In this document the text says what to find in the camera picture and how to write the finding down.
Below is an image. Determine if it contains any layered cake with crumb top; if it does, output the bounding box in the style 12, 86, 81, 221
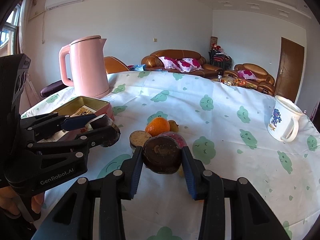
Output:
129, 131, 152, 152

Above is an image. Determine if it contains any large orange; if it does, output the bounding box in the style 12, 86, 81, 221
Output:
145, 117, 170, 137

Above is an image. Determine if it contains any purple red round fruit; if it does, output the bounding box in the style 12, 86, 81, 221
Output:
160, 132, 187, 148

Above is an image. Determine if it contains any person's left hand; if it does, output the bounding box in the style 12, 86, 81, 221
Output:
0, 186, 45, 217

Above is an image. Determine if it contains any small yellow fruit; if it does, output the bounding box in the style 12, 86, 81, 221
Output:
178, 165, 184, 177

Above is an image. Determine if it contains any pink curtain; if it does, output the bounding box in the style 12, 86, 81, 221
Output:
18, 0, 42, 113

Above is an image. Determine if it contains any pink metal tin box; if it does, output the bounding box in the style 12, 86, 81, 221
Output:
39, 96, 114, 142

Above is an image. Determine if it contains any purple round stool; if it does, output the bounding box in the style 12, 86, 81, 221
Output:
40, 80, 67, 98

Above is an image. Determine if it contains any white cloud-print tablecloth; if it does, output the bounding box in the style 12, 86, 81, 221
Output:
21, 70, 320, 240

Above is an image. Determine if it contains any small yellow-brown fruit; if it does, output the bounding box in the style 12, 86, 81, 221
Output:
168, 120, 179, 133

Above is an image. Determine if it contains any pink electric kettle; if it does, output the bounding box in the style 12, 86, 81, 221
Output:
59, 35, 110, 99

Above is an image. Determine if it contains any orange leather chair back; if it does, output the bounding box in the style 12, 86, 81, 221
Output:
104, 56, 129, 74

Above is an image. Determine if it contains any white enamel mug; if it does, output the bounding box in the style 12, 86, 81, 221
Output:
267, 95, 304, 142

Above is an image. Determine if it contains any blue cloth on sofa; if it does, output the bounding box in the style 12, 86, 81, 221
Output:
128, 64, 145, 72

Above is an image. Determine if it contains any wooden coffee table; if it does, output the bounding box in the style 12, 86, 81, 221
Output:
211, 76, 257, 89

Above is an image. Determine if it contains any floral pillow on armchair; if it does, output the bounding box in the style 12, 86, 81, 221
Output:
237, 69, 258, 81

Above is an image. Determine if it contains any brown leather armchair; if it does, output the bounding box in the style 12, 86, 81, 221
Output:
223, 63, 275, 96

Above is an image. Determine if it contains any floral pillow on sofa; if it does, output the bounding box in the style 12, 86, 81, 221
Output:
159, 56, 202, 73

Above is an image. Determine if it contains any brown leather long sofa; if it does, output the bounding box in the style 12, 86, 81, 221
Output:
141, 49, 223, 79

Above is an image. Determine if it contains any dark shelf with items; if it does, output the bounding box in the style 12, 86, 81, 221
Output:
208, 36, 232, 70

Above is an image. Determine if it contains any brown wooden door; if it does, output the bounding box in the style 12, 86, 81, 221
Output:
274, 37, 305, 102

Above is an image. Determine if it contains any window with frame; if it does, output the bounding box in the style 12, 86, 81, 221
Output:
0, 4, 21, 57

